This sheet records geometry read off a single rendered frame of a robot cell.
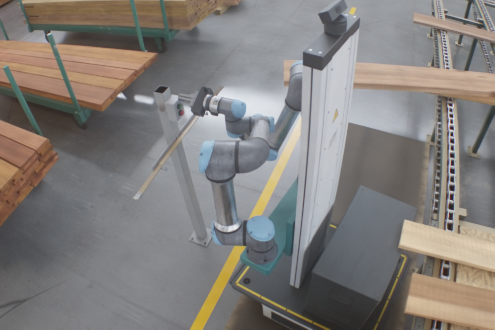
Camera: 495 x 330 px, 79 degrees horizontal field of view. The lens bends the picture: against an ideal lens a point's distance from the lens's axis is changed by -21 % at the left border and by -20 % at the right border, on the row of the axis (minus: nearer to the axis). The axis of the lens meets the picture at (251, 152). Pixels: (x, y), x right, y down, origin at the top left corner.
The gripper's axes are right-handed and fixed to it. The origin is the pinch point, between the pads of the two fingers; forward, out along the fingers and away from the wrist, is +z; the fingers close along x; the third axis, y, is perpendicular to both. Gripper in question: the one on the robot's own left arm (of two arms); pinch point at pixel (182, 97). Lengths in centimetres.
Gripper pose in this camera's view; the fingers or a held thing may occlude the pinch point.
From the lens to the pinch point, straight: 174.4
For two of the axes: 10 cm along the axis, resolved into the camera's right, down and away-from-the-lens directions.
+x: -3.3, 9.0, -2.7
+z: -9.2, -2.4, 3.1
